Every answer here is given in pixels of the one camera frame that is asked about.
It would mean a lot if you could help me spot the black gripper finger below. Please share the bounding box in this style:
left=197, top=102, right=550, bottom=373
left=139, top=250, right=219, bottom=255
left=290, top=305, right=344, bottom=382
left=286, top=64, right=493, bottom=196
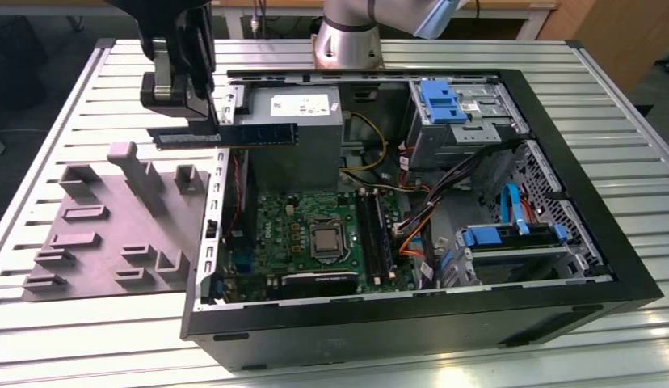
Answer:
left=139, top=38, right=222, bottom=141

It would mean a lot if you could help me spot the RAM stick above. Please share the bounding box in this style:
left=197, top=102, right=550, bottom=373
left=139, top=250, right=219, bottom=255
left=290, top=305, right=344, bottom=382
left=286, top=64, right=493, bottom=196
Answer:
left=145, top=123, right=301, bottom=151

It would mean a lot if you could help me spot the black RAM slot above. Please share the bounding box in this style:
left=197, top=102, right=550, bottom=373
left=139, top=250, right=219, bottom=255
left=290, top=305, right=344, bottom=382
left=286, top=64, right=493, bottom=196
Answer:
left=357, top=190, right=382, bottom=286

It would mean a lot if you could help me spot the grey power supply unit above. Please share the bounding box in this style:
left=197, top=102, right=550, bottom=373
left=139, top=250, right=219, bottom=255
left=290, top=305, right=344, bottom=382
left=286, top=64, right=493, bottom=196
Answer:
left=234, top=86, right=346, bottom=193

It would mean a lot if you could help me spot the green motherboard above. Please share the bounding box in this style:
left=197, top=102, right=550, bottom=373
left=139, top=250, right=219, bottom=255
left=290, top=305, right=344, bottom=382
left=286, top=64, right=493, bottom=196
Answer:
left=221, top=189, right=422, bottom=302

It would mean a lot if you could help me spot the grey parts rack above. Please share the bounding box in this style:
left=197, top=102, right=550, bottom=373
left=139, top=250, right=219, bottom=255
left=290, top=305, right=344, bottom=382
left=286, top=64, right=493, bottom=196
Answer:
left=21, top=138, right=211, bottom=302

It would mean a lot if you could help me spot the CPU socket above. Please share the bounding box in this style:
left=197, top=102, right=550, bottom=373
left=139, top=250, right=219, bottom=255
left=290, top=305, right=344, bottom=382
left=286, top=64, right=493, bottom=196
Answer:
left=306, top=217, right=353, bottom=266

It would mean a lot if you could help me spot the blue board connector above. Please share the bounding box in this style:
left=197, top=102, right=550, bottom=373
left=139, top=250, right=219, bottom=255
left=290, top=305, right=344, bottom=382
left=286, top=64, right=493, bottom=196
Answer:
left=231, top=253, right=257, bottom=276

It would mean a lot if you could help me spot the silver CPU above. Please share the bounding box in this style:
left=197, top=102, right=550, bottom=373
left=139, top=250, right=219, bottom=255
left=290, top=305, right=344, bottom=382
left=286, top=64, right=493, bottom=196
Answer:
left=312, top=229, right=345, bottom=259

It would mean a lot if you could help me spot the blue drive bay latch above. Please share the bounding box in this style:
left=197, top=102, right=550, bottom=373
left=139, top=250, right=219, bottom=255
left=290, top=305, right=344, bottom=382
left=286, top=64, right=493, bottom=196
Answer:
left=420, top=80, right=470, bottom=124

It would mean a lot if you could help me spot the black graphics card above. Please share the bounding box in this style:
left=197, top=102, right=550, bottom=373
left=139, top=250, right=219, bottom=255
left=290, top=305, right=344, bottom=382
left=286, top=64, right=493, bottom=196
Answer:
left=269, top=271, right=364, bottom=300

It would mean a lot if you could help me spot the metal drive cage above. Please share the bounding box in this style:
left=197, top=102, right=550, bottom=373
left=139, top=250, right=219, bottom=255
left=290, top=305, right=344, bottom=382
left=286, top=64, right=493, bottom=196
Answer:
left=408, top=78, right=530, bottom=171

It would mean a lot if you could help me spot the hard disk in blue carrier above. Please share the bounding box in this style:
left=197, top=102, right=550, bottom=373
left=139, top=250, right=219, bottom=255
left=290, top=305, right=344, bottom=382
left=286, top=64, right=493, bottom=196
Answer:
left=458, top=224, right=570, bottom=250

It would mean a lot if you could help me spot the black open PC case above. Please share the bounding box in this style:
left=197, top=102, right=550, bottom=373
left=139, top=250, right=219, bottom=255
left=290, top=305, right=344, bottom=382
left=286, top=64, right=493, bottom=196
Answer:
left=178, top=68, right=668, bottom=372

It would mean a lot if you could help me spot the metal disk bay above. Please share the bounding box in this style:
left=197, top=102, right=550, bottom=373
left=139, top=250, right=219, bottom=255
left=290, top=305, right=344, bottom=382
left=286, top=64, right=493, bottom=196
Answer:
left=456, top=226, right=610, bottom=284

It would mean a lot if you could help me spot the wooden cabinet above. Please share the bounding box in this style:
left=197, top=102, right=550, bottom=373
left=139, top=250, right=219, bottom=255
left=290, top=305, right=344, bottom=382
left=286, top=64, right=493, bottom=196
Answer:
left=538, top=0, right=669, bottom=94

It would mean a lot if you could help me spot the hanging cable with plug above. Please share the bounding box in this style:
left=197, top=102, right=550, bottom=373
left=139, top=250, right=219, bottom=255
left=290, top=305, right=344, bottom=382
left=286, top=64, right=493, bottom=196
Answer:
left=250, top=0, right=267, bottom=40

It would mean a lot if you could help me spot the red wire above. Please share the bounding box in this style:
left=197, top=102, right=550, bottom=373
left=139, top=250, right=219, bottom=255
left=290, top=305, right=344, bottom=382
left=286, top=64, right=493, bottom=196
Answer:
left=231, top=155, right=245, bottom=227

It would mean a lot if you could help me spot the yellow and black wire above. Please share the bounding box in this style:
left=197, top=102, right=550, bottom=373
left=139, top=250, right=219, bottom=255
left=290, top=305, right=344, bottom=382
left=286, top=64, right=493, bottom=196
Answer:
left=340, top=112, right=390, bottom=175

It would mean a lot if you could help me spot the black cable bundle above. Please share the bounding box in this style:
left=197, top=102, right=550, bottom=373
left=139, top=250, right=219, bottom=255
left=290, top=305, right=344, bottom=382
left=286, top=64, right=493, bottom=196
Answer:
left=393, top=139, right=522, bottom=235

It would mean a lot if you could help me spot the orange wire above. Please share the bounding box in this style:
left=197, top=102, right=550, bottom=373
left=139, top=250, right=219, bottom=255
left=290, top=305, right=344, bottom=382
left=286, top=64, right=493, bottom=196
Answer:
left=398, top=201, right=438, bottom=259

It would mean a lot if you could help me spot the blue flat data wire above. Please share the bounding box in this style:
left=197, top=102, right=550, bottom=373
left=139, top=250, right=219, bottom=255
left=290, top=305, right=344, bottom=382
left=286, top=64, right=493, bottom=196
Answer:
left=498, top=183, right=533, bottom=235

